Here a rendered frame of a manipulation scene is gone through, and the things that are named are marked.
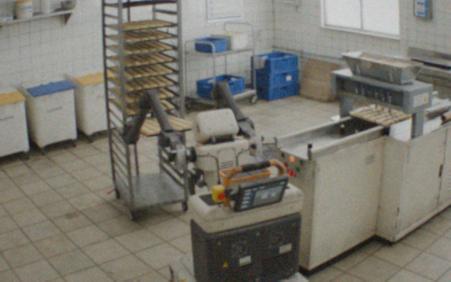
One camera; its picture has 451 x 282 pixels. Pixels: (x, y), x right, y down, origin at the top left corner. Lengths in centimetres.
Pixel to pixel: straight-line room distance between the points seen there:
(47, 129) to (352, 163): 364
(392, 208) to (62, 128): 378
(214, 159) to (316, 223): 81
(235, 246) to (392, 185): 138
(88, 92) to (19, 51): 106
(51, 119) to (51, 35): 113
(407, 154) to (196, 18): 472
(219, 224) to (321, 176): 84
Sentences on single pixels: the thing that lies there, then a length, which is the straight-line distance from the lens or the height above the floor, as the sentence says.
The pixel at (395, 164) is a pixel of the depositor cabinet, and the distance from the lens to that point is 362.
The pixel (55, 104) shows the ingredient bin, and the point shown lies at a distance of 595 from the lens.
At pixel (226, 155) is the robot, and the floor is 95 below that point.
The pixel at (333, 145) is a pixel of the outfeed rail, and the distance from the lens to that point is 321.
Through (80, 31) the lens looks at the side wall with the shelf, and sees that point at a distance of 669.
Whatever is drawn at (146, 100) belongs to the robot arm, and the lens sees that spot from 325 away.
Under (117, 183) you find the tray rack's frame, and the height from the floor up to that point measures 15.
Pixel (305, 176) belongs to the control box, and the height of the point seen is 73.
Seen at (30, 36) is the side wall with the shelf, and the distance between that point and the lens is 642.
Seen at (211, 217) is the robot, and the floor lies 79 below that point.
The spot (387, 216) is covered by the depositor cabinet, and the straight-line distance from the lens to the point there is 378.
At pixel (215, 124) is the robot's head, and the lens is 289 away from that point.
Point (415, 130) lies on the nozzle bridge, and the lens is 358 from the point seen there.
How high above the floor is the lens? 193
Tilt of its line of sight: 17 degrees down
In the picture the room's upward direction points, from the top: 1 degrees counter-clockwise
